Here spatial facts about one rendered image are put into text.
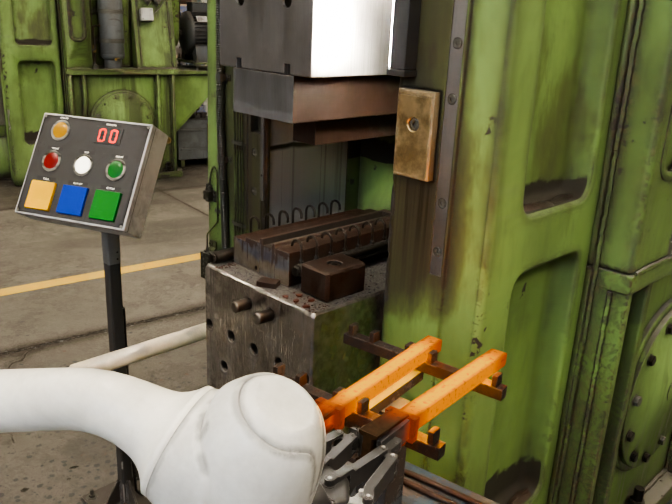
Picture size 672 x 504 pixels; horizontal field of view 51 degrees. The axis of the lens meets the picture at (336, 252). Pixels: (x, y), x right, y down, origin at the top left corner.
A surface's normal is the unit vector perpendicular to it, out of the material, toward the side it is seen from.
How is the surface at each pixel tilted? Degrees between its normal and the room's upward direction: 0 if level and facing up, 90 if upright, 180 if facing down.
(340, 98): 90
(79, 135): 60
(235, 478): 81
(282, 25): 90
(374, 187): 90
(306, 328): 90
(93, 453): 0
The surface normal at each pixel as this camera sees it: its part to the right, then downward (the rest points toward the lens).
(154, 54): 0.50, 0.11
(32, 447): 0.04, -0.94
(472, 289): -0.72, 0.20
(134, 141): -0.29, -0.22
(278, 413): 0.48, -0.73
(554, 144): 0.70, 0.25
